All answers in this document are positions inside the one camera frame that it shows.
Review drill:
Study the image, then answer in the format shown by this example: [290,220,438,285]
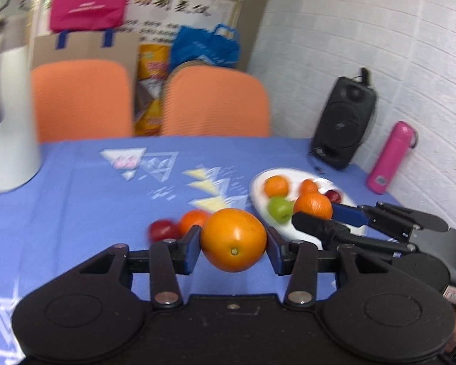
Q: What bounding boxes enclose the green apple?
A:
[267,196,295,224]

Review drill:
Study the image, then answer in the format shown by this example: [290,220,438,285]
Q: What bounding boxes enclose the black speaker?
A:
[311,76,378,171]

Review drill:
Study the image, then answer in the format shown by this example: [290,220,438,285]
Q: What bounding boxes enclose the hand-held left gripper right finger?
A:
[265,226,398,308]

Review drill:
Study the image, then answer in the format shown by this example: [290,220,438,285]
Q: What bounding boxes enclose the black speaker cable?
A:
[307,149,327,173]

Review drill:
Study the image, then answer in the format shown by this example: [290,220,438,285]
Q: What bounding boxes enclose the pink bottle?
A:
[367,121,419,194]

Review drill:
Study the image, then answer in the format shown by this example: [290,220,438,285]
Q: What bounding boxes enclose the white plate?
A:
[249,168,367,249]

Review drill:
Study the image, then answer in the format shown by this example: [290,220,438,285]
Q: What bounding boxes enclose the magenta fabric bag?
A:
[49,0,133,33]

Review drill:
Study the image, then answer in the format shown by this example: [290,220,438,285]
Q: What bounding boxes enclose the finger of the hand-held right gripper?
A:
[331,201,450,242]
[291,212,419,260]

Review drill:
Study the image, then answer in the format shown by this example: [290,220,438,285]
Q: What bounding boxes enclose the yellow packet bag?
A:
[134,43,172,136]

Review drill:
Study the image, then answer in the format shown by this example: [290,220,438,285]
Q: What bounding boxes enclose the blue printed tablecloth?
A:
[0,136,415,365]

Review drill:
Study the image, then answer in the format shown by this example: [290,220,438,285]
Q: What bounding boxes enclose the brown paper bag blue handles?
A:
[31,30,141,84]

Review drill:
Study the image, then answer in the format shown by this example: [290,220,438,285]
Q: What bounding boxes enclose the white thermos jug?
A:
[0,14,43,193]

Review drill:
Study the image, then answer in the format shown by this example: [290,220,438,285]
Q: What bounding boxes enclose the orange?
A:
[293,192,333,221]
[200,208,268,273]
[178,210,209,236]
[264,175,290,198]
[299,179,320,196]

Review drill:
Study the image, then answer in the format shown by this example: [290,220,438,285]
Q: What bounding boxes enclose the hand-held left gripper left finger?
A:
[76,225,203,309]

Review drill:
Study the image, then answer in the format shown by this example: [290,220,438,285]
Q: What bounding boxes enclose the orange chair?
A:
[30,60,134,144]
[160,65,272,137]

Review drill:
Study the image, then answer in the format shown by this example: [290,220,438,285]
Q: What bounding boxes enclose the blue shopping bag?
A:
[169,23,241,74]

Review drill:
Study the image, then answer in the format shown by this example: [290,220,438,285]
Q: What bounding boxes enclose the wall poster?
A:
[34,0,238,46]

